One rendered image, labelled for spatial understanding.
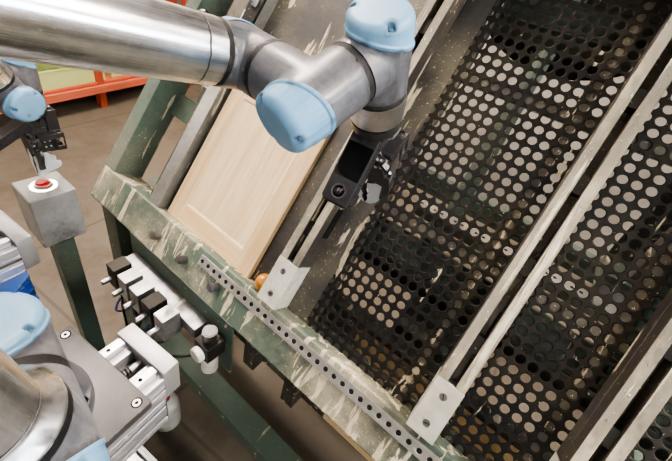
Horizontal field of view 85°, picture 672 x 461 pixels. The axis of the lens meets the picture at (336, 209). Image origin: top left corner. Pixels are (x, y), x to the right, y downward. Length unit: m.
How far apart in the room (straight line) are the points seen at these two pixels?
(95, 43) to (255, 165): 0.75
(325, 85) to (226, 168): 0.80
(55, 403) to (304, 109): 0.36
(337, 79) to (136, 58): 0.19
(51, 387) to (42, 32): 0.32
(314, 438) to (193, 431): 0.50
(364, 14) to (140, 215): 1.04
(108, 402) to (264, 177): 0.63
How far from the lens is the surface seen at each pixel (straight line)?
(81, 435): 0.50
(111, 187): 1.44
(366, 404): 0.92
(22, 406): 0.43
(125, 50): 0.40
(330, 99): 0.38
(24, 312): 0.57
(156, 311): 1.17
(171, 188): 1.27
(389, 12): 0.42
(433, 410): 0.87
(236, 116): 1.17
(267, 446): 1.60
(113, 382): 0.75
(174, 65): 0.42
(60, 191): 1.35
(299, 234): 0.91
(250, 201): 1.07
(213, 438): 1.80
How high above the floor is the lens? 1.68
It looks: 36 degrees down
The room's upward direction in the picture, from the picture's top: 15 degrees clockwise
